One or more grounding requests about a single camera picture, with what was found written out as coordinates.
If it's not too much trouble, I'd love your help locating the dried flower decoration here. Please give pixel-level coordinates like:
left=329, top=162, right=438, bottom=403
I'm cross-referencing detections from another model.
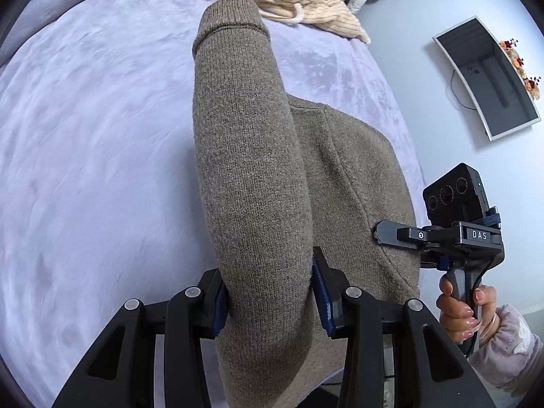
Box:
left=499, top=38, right=541, bottom=100

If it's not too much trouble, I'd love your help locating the person's right forearm pink sleeve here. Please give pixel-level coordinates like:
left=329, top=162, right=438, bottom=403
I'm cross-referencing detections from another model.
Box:
left=469, top=305, right=543, bottom=397

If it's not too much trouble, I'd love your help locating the wall mounted monitor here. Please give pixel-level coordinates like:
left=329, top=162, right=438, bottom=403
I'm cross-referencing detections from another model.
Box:
left=433, top=17, right=541, bottom=141

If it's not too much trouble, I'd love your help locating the taupe knit sweater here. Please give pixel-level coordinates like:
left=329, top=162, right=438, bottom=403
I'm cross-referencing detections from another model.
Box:
left=193, top=0, right=420, bottom=407

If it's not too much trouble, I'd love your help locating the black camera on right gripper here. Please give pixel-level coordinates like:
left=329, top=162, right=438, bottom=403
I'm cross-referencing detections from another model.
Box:
left=422, top=163, right=501, bottom=228

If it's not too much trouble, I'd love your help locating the person's right hand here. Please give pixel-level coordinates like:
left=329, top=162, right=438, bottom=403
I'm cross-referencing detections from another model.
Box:
left=436, top=275, right=501, bottom=346

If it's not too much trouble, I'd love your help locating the lavender bed blanket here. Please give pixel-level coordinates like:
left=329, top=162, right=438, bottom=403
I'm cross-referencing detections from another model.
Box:
left=1, top=0, right=422, bottom=407

